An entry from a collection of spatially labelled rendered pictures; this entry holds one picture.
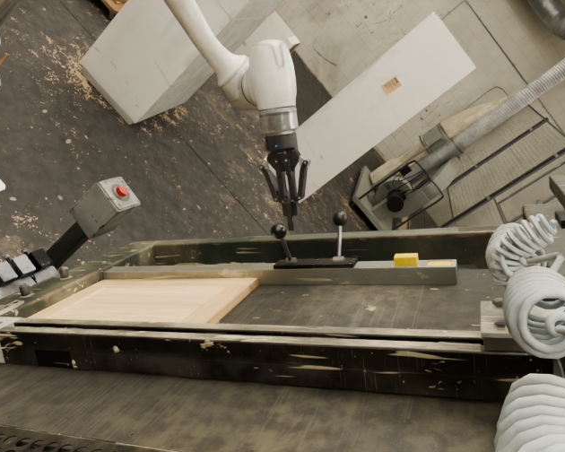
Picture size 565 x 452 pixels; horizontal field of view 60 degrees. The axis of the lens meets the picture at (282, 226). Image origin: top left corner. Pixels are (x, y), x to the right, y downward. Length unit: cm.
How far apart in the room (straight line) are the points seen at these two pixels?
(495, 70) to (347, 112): 480
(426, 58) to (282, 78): 356
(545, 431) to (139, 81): 349
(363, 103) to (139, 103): 207
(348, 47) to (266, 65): 798
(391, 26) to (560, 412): 881
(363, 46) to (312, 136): 443
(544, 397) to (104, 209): 148
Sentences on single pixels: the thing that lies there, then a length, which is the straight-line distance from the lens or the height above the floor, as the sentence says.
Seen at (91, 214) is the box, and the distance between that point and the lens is 171.
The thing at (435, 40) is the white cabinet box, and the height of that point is 192.
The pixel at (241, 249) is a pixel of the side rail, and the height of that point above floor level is 117.
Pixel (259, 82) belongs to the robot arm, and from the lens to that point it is 116.
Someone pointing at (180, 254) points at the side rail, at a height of 98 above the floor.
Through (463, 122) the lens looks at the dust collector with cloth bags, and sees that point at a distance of 681.
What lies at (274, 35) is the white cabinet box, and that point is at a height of 63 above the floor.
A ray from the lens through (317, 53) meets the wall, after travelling 921.
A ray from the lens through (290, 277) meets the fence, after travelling 120.
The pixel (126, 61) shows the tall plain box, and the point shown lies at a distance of 368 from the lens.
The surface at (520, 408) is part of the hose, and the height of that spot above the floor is 186.
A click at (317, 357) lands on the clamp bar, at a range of 74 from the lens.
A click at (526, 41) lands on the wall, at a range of 923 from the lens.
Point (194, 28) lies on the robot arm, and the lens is 123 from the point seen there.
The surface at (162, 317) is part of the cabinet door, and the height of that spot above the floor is 120.
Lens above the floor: 195
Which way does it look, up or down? 26 degrees down
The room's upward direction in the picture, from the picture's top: 53 degrees clockwise
